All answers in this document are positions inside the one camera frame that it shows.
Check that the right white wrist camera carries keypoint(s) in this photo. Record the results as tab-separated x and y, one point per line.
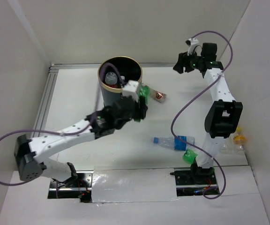
192	43

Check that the clear wide-mouth plastic jar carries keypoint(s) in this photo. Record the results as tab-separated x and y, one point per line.
228	147

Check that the clear bottle blue label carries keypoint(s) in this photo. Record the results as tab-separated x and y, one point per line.
174	143

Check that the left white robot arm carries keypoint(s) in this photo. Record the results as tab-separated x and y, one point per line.
33	156

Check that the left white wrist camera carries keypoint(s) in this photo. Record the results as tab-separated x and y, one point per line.
131	89

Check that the dark blue cylindrical bin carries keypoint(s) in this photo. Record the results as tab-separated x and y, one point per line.
120	65

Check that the small bottle yellow cap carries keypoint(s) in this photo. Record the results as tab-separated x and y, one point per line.
239	140

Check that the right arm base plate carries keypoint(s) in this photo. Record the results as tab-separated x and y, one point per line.
186	185

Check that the silver tape sheet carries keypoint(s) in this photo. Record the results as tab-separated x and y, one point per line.
133	186

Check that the green bottle near right base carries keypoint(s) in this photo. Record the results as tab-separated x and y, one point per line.
189	156

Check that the crushed green plastic bottle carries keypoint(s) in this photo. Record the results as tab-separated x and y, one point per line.
141	106

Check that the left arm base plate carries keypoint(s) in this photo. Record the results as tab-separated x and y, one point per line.
80	190

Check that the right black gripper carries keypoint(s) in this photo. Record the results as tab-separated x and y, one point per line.
181	63

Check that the small bottle red cap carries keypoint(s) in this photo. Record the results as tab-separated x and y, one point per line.
157	95

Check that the clear bottle red label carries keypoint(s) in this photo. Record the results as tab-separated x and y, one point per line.
111	80

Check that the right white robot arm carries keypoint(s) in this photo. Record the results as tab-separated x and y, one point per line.
224	114

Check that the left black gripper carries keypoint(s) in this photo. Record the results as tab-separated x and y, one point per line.
142	108

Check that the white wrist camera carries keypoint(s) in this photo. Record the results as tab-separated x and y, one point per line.
192	43
131	89

